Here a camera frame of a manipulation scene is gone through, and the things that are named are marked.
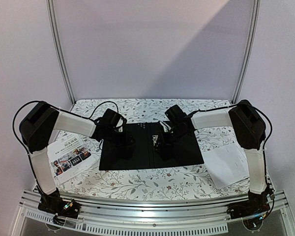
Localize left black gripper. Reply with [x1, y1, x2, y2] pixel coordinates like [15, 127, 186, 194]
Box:
[106, 128, 136, 148]

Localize silver folder clip mechanism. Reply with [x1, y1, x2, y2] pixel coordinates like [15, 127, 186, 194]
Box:
[152, 135, 160, 148]

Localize black clip folder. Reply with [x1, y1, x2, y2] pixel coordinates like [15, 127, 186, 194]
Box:
[99, 122, 204, 171]

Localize colour printed brochure sheet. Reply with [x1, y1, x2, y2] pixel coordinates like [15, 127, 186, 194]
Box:
[47, 133, 96, 185]

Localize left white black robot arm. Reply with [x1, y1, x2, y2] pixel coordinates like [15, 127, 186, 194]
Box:
[19, 101, 135, 219]

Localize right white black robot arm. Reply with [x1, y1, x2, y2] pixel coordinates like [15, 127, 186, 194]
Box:
[154, 99, 274, 221]

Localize white text paper sheet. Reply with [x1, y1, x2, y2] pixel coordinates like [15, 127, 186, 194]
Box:
[203, 143, 249, 189]

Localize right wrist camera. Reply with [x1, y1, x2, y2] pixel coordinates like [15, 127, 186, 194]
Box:
[165, 104, 187, 124]

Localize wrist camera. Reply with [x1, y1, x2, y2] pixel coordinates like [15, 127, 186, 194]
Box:
[102, 109, 122, 128]
[165, 104, 187, 124]

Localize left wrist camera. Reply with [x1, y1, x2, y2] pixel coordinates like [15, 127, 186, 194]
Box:
[102, 109, 122, 128]

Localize left aluminium frame post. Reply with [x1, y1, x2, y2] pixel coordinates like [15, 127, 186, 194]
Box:
[46, 0, 76, 105]

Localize aluminium frame post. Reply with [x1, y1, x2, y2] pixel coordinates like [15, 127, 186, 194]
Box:
[231, 0, 261, 104]
[46, 0, 76, 105]

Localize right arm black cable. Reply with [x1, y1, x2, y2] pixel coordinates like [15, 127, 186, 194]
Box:
[186, 103, 273, 192]

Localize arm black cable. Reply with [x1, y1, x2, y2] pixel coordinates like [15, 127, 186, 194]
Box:
[12, 100, 121, 187]
[186, 103, 273, 192]

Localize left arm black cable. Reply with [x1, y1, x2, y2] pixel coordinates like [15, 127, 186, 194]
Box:
[12, 100, 121, 187]

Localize perforated white cable tray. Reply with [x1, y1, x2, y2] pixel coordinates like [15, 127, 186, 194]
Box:
[21, 209, 229, 236]

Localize aluminium mounting rail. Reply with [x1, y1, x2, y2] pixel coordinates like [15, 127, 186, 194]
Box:
[19, 189, 289, 222]

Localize right aluminium frame post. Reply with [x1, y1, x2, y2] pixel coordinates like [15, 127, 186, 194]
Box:
[231, 0, 261, 104]

